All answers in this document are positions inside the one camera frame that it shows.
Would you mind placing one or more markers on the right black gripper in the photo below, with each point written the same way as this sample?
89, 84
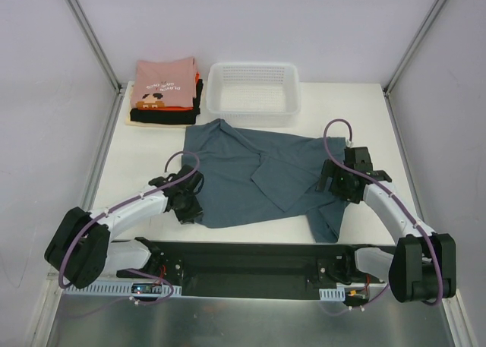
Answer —
330, 176

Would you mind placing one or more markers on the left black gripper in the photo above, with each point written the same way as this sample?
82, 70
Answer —
189, 212

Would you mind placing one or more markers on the blue-grey t shirt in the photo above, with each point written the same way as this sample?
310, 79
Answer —
255, 176

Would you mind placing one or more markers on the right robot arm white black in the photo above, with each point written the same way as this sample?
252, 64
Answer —
422, 266

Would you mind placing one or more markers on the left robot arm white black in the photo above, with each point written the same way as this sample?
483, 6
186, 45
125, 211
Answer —
86, 246

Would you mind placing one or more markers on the black folded t shirt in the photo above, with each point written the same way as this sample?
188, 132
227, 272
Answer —
170, 118

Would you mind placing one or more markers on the orange folded t shirt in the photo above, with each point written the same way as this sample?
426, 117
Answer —
174, 92

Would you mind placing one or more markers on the white plastic basket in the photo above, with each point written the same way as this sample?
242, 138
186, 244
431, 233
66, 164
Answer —
254, 94

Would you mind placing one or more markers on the pink folded t shirt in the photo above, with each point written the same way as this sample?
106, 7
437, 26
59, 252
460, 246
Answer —
148, 74

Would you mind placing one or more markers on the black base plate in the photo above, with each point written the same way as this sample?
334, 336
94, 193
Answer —
268, 271

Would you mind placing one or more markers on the left white cable duct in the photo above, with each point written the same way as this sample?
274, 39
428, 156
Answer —
125, 289

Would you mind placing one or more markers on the white cable duct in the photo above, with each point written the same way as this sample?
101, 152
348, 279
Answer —
337, 294
125, 289

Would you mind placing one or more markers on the left aluminium side rail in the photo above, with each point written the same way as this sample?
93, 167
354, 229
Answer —
101, 153

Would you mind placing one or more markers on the right white cable duct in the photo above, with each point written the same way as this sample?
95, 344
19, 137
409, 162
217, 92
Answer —
337, 294

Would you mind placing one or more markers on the right aluminium frame post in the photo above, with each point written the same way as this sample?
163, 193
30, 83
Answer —
413, 47

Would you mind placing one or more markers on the aluminium frame post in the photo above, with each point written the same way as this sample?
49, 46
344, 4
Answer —
413, 47
90, 36

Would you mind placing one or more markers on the left aluminium frame post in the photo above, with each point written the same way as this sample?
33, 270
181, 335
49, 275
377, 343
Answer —
90, 36

